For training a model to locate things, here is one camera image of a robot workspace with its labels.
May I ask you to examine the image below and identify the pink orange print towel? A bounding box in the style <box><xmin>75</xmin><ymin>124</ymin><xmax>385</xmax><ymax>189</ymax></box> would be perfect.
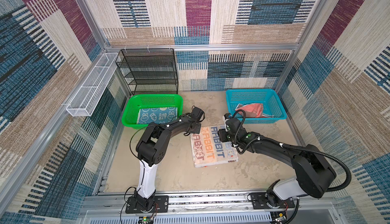
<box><xmin>191</xmin><ymin>124</ymin><xmax>239</xmax><ymax>168</ymax></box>

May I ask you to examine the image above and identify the blue rabbit print towel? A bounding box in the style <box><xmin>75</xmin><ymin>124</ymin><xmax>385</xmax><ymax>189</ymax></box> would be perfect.
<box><xmin>137</xmin><ymin>107</ymin><xmax>178</xmax><ymax>124</ymax></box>

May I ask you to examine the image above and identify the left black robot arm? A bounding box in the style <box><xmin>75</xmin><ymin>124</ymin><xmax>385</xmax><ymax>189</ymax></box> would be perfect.
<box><xmin>134</xmin><ymin>107</ymin><xmax>205</xmax><ymax>211</ymax></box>

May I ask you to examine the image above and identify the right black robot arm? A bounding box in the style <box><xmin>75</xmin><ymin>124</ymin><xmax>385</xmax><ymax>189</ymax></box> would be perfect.
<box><xmin>218</xmin><ymin>118</ymin><xmax>337</xmax><ymax>208</ymax></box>

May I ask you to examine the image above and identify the red pink towel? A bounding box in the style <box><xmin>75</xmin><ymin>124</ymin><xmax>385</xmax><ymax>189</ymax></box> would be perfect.
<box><xmin>235</xmin><ymin>103</ymin><xmax>264</xmax><ymax>118</ymax></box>

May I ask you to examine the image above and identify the teal plastic basket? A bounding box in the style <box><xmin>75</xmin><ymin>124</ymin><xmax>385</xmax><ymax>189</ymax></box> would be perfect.
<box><xmin>226</xmin><ymin>89</ymin><xmax>287</xmax><ymax>124</ymax></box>

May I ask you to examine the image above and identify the green plastic basket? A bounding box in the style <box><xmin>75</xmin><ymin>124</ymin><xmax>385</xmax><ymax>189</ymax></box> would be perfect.
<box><xmin>121</xmin><ymin>94</ymin><xmax>183</xmax><ymax>129</ymax></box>

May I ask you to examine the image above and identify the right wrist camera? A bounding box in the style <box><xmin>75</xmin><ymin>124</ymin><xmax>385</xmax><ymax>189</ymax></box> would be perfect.
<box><xmin>223</xmin><ymin>113</ymin><xmax>232</xmax><ymax>132</ymax></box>

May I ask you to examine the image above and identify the black wire shelf rack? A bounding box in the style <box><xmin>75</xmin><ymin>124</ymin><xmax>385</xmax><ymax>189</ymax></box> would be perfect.
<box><xmin>116</xmin><ymin>49</ymin><xmax>179</xmax><ymax>96</ymax></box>

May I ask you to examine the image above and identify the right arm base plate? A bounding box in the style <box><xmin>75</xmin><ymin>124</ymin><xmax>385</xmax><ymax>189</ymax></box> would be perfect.
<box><xmin>247</xmin><ymin>192</ymin><xmax>296</xmax><ymax>210</ymax></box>

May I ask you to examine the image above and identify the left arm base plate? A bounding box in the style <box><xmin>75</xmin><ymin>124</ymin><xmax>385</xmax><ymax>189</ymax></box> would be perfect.
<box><xmin>125</xmin><ymin>196</ymin><xmax>169</xmax><ymax>214</ymax></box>

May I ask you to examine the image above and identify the white wire mesh tray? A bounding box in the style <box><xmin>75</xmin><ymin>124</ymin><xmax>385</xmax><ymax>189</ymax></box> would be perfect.
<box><xmin>66</xmin><ymin>53</ymin><xmax>119</xmax><ymax>117</ymax></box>

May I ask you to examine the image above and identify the aluminium front rail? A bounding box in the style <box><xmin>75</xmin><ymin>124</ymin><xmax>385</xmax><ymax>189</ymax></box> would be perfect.
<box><xmin>77</xmin><ymin>189</ymin><xmax>341</xmax><ymax>222</ymax></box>

